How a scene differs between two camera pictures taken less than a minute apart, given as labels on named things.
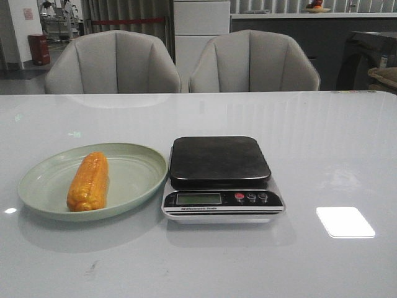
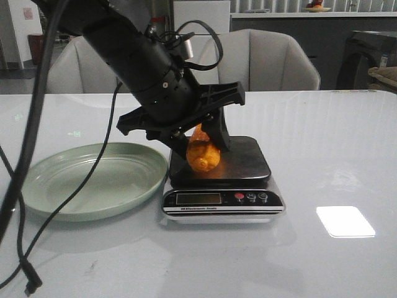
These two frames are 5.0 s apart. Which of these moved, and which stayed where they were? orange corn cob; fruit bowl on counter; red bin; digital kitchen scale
Moved: orange corn cob
Stayed: fruit bowl on counter; digital kitchen scale; red bin
